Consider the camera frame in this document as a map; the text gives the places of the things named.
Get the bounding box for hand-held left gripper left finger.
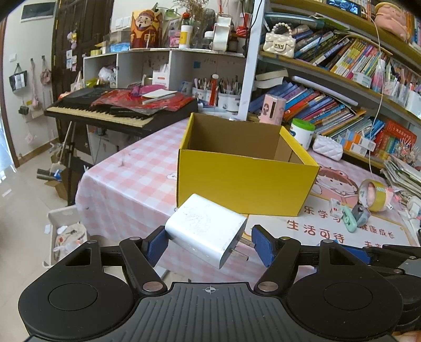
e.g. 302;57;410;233
62;226;169;295

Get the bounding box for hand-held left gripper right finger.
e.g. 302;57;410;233
252;225;364;295

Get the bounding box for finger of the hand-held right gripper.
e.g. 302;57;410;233
339;244;421;274

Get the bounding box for white charger adapter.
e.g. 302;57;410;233
164;193;255;269

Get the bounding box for yellow tape roll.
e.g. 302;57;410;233
358;179;393;213

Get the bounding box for small pink toy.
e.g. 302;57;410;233
383;189;401;205

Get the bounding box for yellow cardboard box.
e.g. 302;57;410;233
177;112;320;217

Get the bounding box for pink frog plush toy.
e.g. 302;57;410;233
247;154;421;248

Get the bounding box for mint green small gadget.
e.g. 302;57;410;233
340;205;358;233

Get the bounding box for small grey gadget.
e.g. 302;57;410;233
351;202;372;226

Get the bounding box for stack of papers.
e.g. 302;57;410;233
383;154;421;198

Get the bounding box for white trash bin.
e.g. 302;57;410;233
43;205;90;268

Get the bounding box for white quilted pouch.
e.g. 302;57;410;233
312;135;343;161

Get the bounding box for brown carton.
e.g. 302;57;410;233
44;168;77;200

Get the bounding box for white jar green lid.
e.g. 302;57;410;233
289;118;316;150

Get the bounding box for red book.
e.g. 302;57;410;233
375;120;419;156

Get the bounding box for black keyboard stand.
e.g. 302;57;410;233
58;122;97;207

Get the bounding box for pink cylinder money box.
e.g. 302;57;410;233
260;94;286;125

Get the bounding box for black electronic keyboard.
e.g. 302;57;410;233
44;87;199;135

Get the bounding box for white pen cup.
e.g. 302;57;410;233
217;79;241;114
192;78;215;106

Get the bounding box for white flat book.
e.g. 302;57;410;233
141;89;176;105

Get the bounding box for pile of red booklets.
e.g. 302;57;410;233
91;86;194;115

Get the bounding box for row of leaning colourful books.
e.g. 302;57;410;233
248;82;385;140

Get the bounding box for red hanging ornament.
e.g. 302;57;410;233
210;75;220;106

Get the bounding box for white red storage box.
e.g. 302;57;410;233
151;64;170;89

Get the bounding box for rolled white paper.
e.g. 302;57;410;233
291;76;359;106

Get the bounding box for thick beige book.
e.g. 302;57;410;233
255;69;289;89

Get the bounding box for white desktop shelf unit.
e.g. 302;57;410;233
83;49;247;99

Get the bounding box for wooden bookshelf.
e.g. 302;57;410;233
242;0;421;172

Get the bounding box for row of slanted books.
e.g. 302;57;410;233
293;20;393;81

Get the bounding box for white quilted pearl handbag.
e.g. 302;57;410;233
264;22;296;58

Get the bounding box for pink hanging bag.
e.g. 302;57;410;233
39;57;53;85

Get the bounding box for white bottle yellow label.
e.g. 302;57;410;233
178;24;193;50

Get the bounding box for black hanging tote bag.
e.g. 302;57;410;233
9;62;28;95

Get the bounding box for dark wooden door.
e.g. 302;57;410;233
51;0;114;96

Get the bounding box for white tape dispenser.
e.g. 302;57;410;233
212;15;233;52

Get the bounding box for large pink plush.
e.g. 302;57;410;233
375;2;409;42

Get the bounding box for dried flower bunch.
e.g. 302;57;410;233
176;0;211;21

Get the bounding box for white wall plug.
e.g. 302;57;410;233
406;195;421;220

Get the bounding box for white cable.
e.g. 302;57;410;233
368;15;386;172

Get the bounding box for wall mounted panel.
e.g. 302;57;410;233
20;3;56;22

